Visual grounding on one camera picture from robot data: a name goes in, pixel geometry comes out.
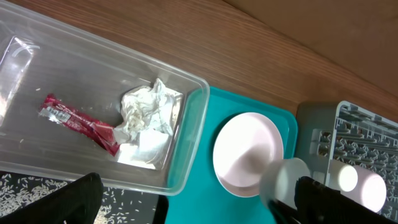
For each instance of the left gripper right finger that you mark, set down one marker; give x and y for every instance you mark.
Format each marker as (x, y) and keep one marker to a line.
(318, 204)

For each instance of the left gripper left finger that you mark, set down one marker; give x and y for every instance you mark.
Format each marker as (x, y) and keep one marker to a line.
(77, 202)

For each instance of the white paper cup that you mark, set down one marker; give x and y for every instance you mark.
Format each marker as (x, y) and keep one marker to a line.
(343, 177)

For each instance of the white bowl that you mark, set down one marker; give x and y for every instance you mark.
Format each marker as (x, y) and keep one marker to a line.
(279, 180)

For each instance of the small white plate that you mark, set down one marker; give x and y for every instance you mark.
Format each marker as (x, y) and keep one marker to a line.
(370, 190)

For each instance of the large white plate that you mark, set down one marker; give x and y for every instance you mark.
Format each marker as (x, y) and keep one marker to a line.
(243, 149)

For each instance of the red snack wrapper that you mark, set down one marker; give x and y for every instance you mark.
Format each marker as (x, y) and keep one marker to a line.
(71, 118)

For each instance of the white napkin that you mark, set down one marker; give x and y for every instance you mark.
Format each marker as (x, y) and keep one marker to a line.
(145, 108)

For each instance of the grey dishwasher rack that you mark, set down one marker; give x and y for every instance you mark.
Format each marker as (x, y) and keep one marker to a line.
(351, 134)

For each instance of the black tray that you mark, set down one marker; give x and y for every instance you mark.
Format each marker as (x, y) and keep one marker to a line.
(130, 208)

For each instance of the clear plastic bin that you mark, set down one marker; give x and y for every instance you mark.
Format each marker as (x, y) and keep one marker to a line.
(41, 56)

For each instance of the teal serving tray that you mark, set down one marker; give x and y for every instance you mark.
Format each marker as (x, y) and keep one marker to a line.
(203, 199)

